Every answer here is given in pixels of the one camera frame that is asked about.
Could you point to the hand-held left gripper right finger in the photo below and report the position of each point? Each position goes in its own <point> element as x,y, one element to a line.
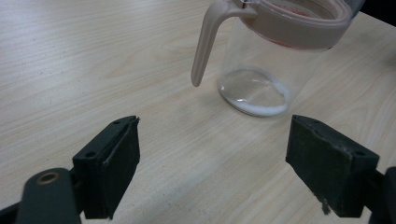
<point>330,168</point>

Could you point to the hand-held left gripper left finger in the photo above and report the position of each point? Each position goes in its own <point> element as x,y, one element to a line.
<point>106,168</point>

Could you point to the clear jar with beige collar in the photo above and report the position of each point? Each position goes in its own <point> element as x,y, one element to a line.
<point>295,31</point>

